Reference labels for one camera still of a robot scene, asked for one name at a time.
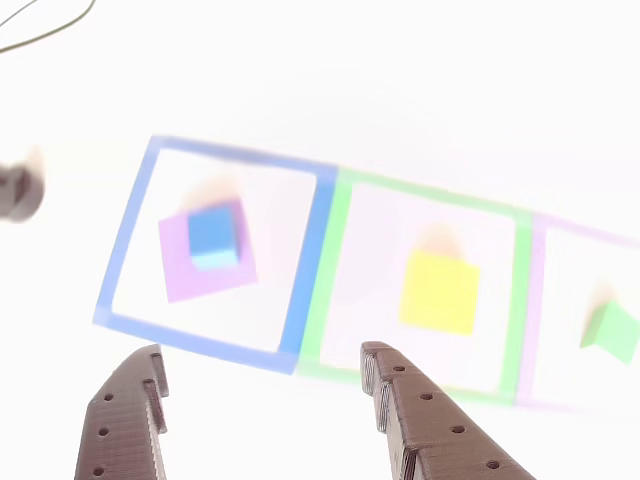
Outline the large purple block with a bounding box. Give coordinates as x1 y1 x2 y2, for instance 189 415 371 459
158 198 260 305

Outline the green block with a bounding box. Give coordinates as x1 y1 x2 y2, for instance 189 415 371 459
578 298 640 367

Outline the small blue block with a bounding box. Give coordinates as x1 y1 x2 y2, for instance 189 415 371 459
186 206 242 272

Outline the orange block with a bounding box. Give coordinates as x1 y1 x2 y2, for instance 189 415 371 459
397 248 482 338

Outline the black tripod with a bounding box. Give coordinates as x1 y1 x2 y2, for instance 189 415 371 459
0 145 47 222

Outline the purple square frame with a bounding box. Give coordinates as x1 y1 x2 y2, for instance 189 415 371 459
516 211 640 414

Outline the green square frame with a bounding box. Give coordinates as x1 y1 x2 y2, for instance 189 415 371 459
293 166 534 407

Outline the blue square frame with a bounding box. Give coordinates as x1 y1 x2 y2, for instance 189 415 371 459
91 133 340 377

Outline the black cable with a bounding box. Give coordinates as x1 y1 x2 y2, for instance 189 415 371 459
0 0 97 55

